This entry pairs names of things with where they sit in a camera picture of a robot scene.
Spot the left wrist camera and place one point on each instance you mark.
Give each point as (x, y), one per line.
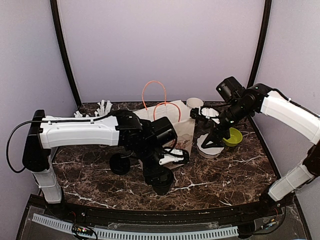
(176, 157)

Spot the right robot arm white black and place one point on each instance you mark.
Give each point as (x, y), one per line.
(268, 101)

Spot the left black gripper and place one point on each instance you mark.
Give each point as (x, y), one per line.
(149, 172)

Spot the right black frame post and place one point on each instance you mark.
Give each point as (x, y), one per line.
(261, 42)

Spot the stack of black cup lids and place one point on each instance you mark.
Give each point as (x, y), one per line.
(119, 165)

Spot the green bowl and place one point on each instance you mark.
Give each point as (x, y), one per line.
(235, 137)

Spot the white paper gift bag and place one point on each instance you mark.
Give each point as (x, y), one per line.
(178, 114)

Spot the bundle of wrapped white straws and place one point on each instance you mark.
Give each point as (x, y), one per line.
(103, 109)

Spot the white scalloped dish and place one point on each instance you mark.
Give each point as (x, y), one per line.
(208, 153)

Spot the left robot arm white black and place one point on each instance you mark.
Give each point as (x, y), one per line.
(121, 128)

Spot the left black frame post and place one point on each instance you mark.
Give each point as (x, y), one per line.
(63, 51)

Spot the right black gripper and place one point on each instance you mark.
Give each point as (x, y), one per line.
(219, 142)

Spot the stack of paper coffee cups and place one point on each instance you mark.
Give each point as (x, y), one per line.
(194, 102)

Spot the black frame post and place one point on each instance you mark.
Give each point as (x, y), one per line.
(261, 42)
(63, 51)

